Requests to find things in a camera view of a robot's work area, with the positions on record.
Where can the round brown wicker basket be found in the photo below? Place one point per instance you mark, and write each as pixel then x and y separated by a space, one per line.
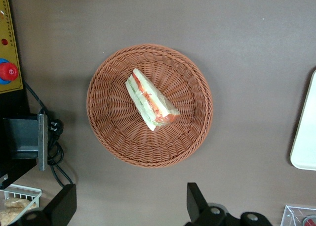
pixel 116 127

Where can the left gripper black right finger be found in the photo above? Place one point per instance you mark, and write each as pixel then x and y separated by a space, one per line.
pixel 197 203

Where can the red emergency stop button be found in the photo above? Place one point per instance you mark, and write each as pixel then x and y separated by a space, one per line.
pixel 8 71

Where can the clear acrylic bottle stand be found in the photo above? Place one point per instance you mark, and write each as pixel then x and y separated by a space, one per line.
pixel 292 213

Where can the clear bag of fried snacks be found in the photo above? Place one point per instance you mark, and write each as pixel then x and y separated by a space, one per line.
pixel 14 208

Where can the triangle sandwich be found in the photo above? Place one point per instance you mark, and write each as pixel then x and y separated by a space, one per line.
pixel 148 97

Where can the cream plastic tray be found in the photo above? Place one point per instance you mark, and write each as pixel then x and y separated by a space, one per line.
pixel 307 134

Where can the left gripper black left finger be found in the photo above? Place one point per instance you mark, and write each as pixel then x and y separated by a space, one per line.
pixel 63 202

